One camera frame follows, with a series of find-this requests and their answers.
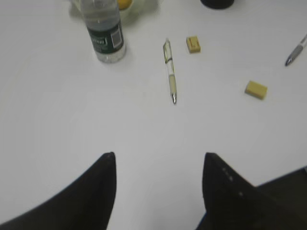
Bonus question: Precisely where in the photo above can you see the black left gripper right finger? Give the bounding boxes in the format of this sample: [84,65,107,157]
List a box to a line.
[197,152,307,230]

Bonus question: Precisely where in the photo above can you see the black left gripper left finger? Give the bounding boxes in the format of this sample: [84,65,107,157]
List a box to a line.
[0,152,117,230]

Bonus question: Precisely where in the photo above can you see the clear water bottle green label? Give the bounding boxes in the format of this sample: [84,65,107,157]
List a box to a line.
[80,0,126,63]

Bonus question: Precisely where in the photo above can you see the yellow mango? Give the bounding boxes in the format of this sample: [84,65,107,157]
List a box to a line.
[117,0,132,11]

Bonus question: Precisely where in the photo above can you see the yellow eraser front centre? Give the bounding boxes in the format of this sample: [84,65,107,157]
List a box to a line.
[245,80,268,100]

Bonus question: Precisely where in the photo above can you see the yellow eraser near bottle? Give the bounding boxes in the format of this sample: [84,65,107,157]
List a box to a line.
[186,36,201,54]

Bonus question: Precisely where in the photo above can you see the cream green retractable pen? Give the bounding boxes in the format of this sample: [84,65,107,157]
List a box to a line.
[163,38,177,105]

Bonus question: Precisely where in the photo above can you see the grey white retractable pen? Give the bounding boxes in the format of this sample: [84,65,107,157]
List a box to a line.
[284,35,307,67]

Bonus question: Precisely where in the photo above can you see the black mesh pen holder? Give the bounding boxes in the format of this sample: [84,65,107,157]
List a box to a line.
[200,0,234,10]

